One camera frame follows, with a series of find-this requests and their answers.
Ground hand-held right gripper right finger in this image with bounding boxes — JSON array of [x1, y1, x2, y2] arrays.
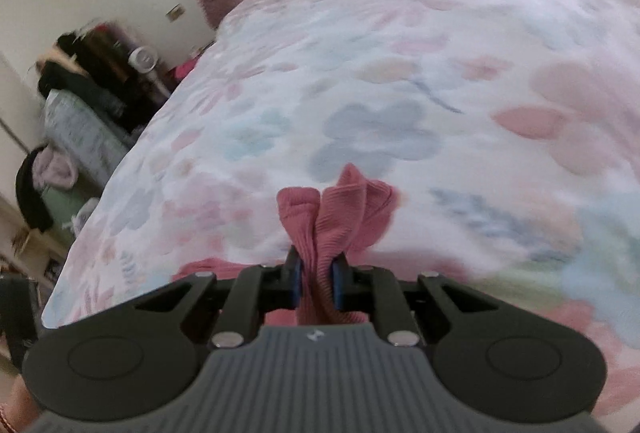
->
[[330, 253, 493, 348]]

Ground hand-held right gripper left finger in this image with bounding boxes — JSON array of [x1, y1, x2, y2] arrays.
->
[[132, 245, 305, 348]]

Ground pink ribbed shirt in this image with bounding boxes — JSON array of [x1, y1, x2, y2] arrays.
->
[[172, 163, 402, 329]]

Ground person's left forearm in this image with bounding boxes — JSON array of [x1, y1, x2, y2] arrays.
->
[[0, 372, 40, 433]]

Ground dark hanging clothes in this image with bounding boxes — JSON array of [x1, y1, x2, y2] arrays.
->
[[36, 20, 173, 134]]

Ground black jacket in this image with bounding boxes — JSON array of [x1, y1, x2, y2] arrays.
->
[[15, 147, 55, 233]]

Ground lilac fluffy cloth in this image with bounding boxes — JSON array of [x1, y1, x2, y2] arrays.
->
[[32, 148, 77, 188]]

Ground grey-blue patterned bedding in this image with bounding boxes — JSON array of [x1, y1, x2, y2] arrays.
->
[[42, 89, 136, 188]]

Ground floral fleece blanket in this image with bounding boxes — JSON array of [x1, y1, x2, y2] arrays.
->
[[41, 0, 640, 419]]

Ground bright pink cloth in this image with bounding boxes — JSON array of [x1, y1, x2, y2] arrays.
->
[[172, 46, 213, 81]]

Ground white standing fan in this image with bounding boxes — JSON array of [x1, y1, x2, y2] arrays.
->
[[126, 47, 173, 106]]

